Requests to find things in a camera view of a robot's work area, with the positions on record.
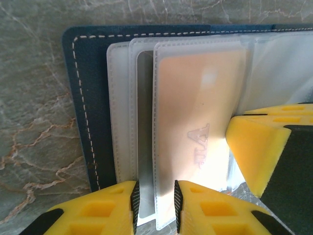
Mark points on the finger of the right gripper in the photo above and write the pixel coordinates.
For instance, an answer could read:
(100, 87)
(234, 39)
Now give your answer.
(256, 151)
(293, 109)

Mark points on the blue leather card holder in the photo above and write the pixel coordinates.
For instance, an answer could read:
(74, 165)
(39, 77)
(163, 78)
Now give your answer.
(90, 73)

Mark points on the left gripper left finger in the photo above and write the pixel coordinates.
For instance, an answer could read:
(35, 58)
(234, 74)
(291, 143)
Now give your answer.
(97, 210)

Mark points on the gold VIP card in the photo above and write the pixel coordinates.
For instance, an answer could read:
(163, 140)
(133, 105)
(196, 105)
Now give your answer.
(190, 98)

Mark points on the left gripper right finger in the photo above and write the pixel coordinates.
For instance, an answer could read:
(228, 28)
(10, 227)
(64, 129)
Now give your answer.
(215, 210)

